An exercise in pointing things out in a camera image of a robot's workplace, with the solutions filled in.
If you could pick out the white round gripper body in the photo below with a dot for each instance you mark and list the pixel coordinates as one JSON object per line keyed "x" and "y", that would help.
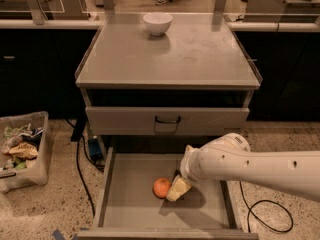
{"x": 187, "y": 166}

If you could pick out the orange fruit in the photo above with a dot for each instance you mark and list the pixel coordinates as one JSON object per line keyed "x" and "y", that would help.
{"x": 161, "y": 187}

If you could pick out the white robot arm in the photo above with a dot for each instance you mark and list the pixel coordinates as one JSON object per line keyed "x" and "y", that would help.
{"x": 229, "y": 158}

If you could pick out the open grey middle drawer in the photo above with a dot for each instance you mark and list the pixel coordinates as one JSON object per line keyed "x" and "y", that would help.
{"x": 127, "y": 209}

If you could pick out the grey metal drawer cabinet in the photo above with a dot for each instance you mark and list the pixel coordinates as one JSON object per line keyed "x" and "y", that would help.
{"x": 197, "y": 63}

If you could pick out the closed grey top drawer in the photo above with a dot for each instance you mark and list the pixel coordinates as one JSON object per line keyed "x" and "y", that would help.
{"x": 185, "y": 121}

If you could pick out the blue power box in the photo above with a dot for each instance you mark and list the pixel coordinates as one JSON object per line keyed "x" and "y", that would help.
{"x": 95, "y": 151}

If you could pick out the white ceramic bowl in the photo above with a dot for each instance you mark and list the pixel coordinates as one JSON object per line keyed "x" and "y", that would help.
{"x": 157, "y": 23}

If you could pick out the blue tape strip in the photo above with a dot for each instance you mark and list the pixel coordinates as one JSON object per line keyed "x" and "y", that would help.
{"x": 58, "y": 235}

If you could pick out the clear plastic bin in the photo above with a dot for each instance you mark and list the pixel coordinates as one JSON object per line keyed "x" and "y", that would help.
{"x": 38, "y": 174}

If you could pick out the crumpled snack bags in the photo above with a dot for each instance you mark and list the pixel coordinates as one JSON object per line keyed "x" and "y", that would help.
{"x": 20, "y": 147}

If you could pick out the black drawer handle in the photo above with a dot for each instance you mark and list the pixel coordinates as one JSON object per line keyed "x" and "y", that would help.
{"x": 160, "y": 121}

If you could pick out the white counter rail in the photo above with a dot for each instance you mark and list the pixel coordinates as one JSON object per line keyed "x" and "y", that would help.
{"x": 85, "y": 24}

